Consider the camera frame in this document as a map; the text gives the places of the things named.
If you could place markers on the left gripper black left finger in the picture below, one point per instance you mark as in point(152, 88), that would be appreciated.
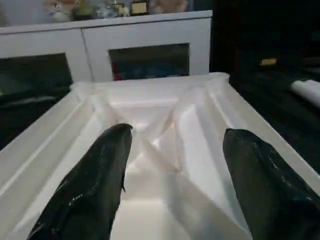
point(85, 195)

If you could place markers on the white cabinet with glass doors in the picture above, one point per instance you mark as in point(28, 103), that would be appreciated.
point(150, 32)

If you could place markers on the gold framed plaque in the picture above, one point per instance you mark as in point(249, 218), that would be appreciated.
point(139, 7)

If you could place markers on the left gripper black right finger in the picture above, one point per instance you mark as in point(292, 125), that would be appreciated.
point(270, 195)

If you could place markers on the black glossy mat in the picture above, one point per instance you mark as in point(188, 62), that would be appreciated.
point(275, 112)

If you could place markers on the white plastic table leg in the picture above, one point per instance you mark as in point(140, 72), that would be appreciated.
point(307, 92)

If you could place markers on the small yellow label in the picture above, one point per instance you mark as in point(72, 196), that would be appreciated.
point(268, 61)

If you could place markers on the flower bouquet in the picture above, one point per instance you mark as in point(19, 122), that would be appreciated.
point(62, 10)

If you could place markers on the white plastic stool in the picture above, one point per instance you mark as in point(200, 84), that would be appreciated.
point(200, 120)

